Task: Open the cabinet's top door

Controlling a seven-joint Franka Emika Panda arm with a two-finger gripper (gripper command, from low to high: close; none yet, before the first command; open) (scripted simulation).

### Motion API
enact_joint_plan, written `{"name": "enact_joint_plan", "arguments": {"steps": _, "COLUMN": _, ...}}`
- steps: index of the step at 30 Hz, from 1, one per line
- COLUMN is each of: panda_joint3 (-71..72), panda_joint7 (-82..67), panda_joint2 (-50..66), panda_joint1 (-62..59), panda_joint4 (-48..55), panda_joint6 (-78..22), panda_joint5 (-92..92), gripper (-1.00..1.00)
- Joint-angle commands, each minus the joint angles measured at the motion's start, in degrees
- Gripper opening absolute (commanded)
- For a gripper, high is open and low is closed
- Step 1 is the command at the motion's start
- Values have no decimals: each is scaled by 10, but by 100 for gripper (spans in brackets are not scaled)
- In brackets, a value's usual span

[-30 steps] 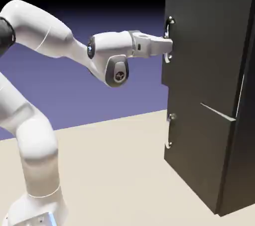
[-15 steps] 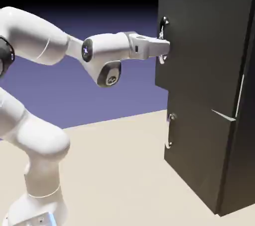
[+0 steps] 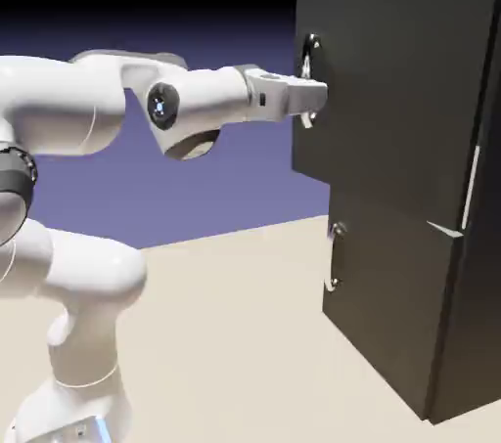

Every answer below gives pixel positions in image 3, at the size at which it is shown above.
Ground dark cabinet door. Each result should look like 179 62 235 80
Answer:
321 181 465 421
291 0 501 235

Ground dark cabinet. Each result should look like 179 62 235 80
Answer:
291 0 501 427

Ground curved metal door handle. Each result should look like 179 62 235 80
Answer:
324 221 348 293
297 33 323 130

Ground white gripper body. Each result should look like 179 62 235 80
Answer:
284 73 329 118

